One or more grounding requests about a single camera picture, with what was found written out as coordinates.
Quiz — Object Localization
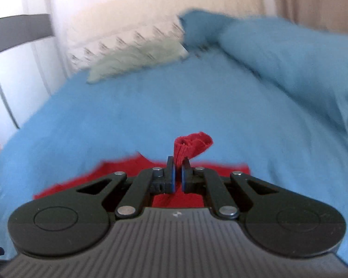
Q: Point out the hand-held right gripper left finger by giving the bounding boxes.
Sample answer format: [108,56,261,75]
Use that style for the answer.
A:
[75,156,176,218]

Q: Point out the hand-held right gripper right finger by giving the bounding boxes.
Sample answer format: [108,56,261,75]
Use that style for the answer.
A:
[181,158,279,219]

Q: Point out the red small garment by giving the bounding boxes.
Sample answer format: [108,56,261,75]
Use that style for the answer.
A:
[33,132,250,209]

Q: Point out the blue bed sheet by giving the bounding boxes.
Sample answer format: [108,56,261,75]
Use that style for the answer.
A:
[0,48,348,270]

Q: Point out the pale green pillow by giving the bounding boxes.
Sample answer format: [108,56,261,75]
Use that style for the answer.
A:
[87,38,190,84]

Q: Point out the white patterned pillow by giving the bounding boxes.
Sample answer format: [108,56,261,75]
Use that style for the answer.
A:
[66,17,186,73]

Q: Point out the blue duvet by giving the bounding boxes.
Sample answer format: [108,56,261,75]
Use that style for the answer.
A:
[178,9,348,144]

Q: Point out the beige headboard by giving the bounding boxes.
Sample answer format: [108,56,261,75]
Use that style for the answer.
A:
[62,0,266,70]

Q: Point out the grey metal chair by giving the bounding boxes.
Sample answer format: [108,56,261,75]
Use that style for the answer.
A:
[0,14,54,131]

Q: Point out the beige curtain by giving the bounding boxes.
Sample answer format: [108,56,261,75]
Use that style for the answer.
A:
[271,0,348,38]

